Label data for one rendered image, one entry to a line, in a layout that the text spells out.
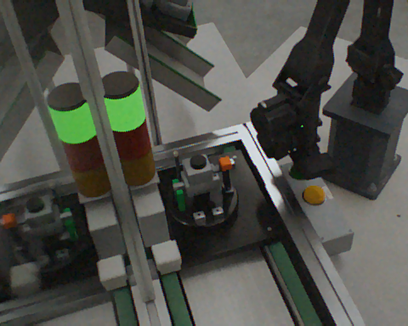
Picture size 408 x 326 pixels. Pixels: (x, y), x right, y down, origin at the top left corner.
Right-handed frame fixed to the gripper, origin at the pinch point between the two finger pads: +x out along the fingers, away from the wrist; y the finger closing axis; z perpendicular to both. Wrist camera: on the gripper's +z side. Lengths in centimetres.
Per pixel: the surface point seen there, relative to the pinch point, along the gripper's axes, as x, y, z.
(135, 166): -29.3, 19.9, 33.5
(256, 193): 3.2, 2.9, 10.2
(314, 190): 2.8, 6.5, -0.7
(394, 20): 98, -170, -140
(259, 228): 3.2, 11.4, 12.7
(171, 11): -21.8, -28.0, 17.1
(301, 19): 98, -191, -92
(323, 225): 4.1, 14.0, 0.9
